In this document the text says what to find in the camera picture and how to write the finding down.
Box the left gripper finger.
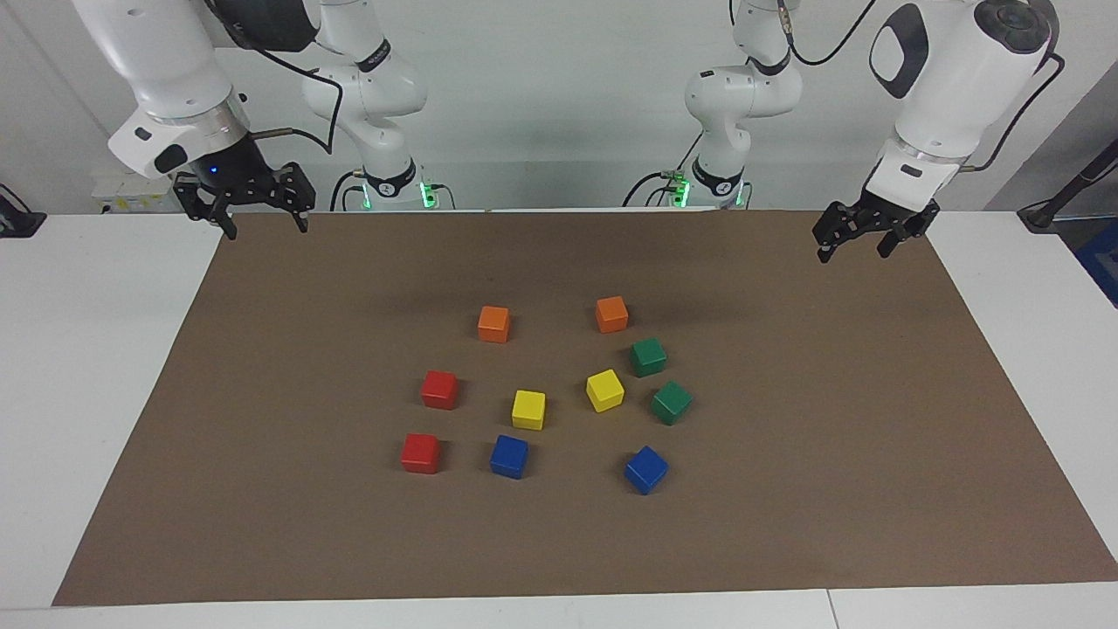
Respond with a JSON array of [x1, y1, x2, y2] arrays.
[[811, 202, 866, 265], [875, 218, 929, 259]]

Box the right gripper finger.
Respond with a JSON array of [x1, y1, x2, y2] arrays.
[[173, 171, 239, 241], [271, 162, 317, 234]]

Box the green cube block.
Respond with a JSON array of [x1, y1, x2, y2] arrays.
[[650, 380, 694, 427], [630, 337, 669, 378]]

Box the red cube block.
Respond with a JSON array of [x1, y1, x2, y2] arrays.
[[400, 433, 442, 475], [420, 370, 460, 411]]

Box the white power strip box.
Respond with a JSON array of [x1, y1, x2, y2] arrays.
[[92, 170, 189, 216]]

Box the black stand pole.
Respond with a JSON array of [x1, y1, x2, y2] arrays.
[[1018, 138, 1118, 233]]

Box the black clamp device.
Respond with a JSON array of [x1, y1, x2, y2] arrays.
[[0, 183, 46, 238]]

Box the blue crate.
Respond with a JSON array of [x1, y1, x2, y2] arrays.
[[1074, 218, 1118, 308]]

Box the brown table mat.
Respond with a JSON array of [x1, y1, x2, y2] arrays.
[[52, 210, 1118, 606]]

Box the yellow cube block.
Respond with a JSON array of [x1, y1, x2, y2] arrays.
[[511, 390, 548, 432], [585, 369, 626, 414]]

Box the blue cube block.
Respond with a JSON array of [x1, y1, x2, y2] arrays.
[[624, 446, 670, 496], [489, 434, 530, 480]]

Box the black base cables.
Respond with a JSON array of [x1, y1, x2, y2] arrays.
[[329, 169, 363, 212], [622, 131, 705, 209]]

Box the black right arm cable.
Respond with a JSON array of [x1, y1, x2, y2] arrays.
[[205, 0, 343, 156]]

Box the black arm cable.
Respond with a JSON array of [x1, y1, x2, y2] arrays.
[[773, 0, 1068, 176], [205, 0, 343, 156]]

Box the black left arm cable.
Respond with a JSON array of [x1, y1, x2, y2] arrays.
[[773, 0, 1068, 176]]

